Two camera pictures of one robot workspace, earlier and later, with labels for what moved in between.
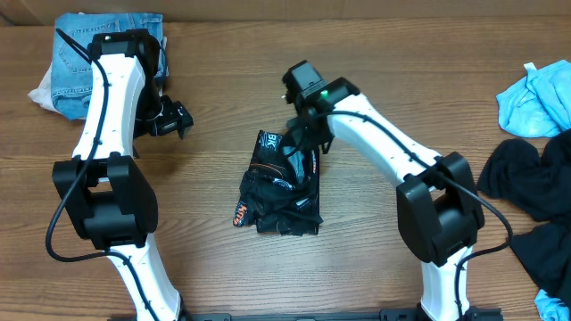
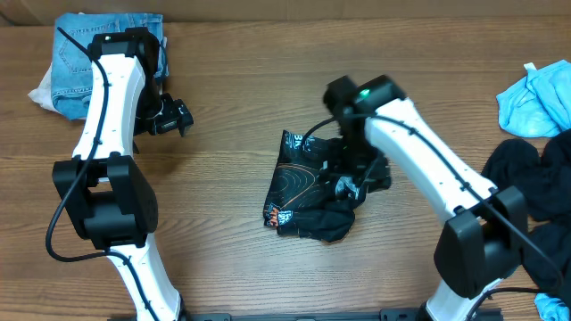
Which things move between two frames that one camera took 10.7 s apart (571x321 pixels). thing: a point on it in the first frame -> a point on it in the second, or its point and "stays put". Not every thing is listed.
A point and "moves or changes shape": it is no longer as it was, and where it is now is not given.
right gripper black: (304, 143) -> (381, 175)
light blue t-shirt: (539, 105) stays put
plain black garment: (537, 185) stays put
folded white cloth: (43, 94) stays put
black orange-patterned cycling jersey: (281, 192) moves or changes shape
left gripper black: (177, 117) stays put
